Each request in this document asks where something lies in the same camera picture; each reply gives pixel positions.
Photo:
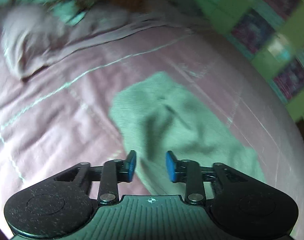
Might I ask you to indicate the lilac pillow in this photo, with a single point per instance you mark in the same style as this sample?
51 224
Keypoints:
32 37

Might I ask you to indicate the upper left purple poster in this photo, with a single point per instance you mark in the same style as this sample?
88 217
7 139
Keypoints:
252 31

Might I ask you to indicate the grey-green fleece pants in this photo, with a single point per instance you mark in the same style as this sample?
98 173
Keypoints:
158 115

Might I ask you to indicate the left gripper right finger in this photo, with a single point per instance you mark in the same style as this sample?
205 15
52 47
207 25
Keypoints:
187 172

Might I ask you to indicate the upper right purple poster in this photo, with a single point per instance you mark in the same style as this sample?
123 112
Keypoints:
290 81

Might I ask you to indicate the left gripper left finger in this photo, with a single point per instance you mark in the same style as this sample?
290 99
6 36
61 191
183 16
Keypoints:
114 172

